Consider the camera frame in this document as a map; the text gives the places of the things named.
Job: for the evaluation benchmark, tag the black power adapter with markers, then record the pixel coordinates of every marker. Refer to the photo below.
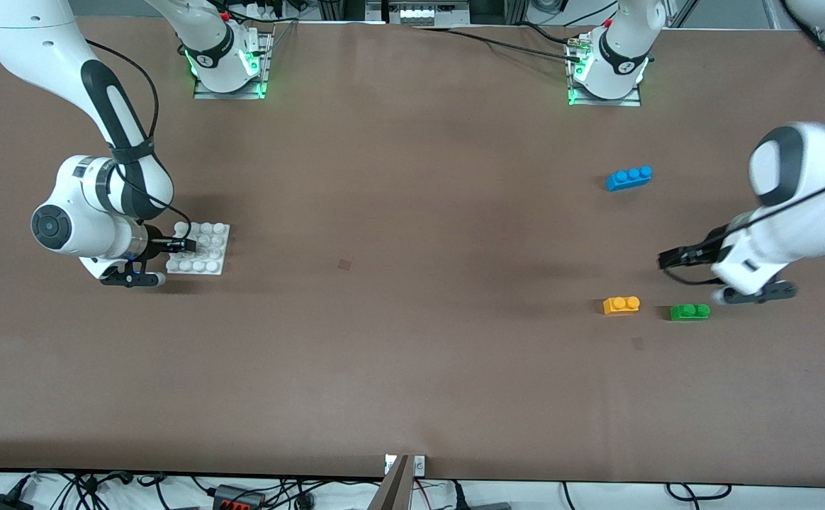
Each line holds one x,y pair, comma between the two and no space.
5,503

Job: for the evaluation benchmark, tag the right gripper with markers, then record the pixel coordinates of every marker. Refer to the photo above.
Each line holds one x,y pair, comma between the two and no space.
155,245

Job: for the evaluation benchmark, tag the black box orange connectors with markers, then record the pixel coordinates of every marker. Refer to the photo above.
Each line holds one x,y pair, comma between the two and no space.
239,499

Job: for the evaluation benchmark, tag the white studded base plate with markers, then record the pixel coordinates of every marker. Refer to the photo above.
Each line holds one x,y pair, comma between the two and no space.
207,255

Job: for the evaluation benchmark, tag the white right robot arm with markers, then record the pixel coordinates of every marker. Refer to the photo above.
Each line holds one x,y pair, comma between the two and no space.
30,35

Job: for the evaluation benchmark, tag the black plug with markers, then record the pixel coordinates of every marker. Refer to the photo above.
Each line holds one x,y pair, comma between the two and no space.
461,496

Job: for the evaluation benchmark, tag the white power strip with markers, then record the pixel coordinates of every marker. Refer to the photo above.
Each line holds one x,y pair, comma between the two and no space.
416,14

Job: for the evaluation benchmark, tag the small white edge bracket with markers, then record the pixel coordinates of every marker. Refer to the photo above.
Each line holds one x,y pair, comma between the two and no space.
419,465

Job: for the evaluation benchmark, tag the grey-brown camera post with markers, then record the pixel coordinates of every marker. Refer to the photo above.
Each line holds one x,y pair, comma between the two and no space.
395,489

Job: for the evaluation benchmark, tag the blue three-stud block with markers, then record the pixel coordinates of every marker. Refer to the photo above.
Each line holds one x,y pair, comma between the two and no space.
629,178

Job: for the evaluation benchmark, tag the yellow two-stud block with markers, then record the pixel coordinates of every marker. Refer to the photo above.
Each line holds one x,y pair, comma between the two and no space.
621,306

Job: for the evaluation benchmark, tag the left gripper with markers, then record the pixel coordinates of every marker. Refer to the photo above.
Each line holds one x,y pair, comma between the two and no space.
704,251

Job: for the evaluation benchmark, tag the green two-stud block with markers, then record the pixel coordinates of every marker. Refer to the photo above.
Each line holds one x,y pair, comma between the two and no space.
689,312

